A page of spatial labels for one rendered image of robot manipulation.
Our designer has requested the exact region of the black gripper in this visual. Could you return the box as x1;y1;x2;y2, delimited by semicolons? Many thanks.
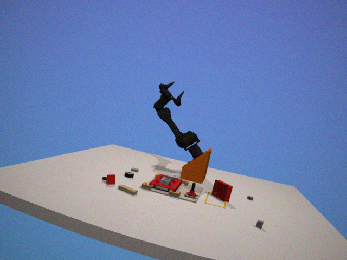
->
159;82;184;106

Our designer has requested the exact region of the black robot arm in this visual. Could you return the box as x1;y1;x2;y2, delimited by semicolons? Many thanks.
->
153;88;204;160

